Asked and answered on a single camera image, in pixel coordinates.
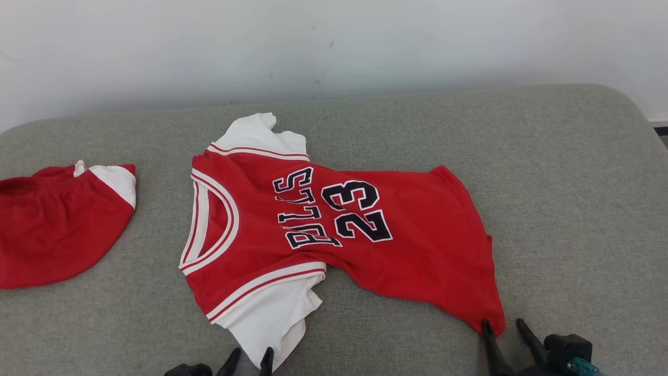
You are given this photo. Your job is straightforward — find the red shorts with white stripe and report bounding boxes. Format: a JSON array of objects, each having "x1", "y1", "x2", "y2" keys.
[{"x1": 0, "y1": 161, "x2": 137, "y2": 289}]

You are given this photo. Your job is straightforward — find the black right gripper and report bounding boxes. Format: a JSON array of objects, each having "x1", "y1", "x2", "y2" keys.
[{"x1": 481, "y1": 318, "x2": 575, "y2": 376}]

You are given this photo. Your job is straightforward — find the red Bulls 23 jersey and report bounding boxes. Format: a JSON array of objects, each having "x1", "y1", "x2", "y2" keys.
[{"x1": 178, "y1": 112, "x2": 506, "y2": 371}]

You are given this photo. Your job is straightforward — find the teal right camera connector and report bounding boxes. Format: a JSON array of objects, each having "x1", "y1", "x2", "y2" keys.
[{"x1": 568, "y1": 358, "x2": 601, "y2": 376}]

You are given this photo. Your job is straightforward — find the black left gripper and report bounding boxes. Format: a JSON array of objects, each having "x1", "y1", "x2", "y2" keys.
[{"x1": 164, "y1": 347, "x2": 275, "y2": 376}]

